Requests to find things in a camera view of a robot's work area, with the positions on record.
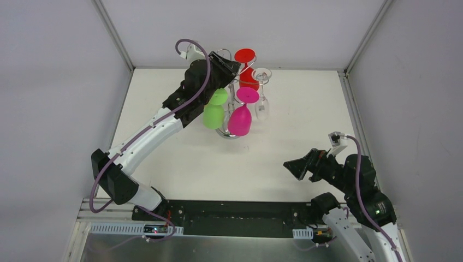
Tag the red plastic wine glass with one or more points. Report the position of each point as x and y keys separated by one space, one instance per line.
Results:
x=247 y=57

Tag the clear wine glass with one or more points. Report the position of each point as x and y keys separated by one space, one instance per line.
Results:
x=262 y=75

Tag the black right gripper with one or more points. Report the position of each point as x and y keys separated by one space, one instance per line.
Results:
x=315 y=165

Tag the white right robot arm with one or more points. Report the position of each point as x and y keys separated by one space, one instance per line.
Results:
x=366 y=203

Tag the green plastic wine glass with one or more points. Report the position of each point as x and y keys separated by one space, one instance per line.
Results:
x=213 y=111

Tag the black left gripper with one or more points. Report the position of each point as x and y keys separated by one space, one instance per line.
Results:
x=224 y=67

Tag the chrome wine glass rack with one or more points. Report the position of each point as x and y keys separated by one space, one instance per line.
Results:
x=224 y=131

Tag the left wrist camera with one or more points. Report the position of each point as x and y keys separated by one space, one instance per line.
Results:
x=192 y=53

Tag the magenta plastic wine glass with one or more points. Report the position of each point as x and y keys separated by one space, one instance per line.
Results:
x=241 y=119

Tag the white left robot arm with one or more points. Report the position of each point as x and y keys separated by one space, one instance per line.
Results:
x=113 y=169

